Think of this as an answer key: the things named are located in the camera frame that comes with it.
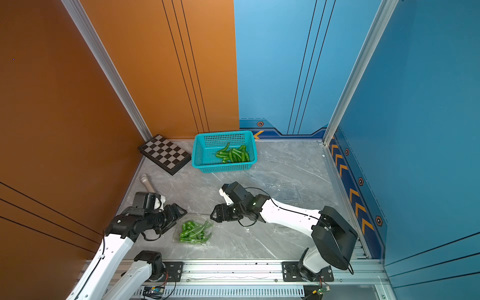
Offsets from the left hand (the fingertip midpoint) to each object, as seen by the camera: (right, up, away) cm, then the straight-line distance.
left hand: (184, 212), depth 78 cm
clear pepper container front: (+4, -9, +3) cm, 10 cm away
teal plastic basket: (+1, +30, +38) cm, 48 cm away
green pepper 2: (+25, +23, +30) cm, 46 cm away
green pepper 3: (+20, +24, +31) cm, 44 cm away
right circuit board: (+54, -27, -8) cm, 61 cm away
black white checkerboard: (-21, +25, +31) cm, 45 cm away
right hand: (+14, -1, -1) cm, 14 cm away
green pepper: (+13, +26, +34) cm, 45 cm away
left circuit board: (-10, -29, -6) cm, 31 cm away
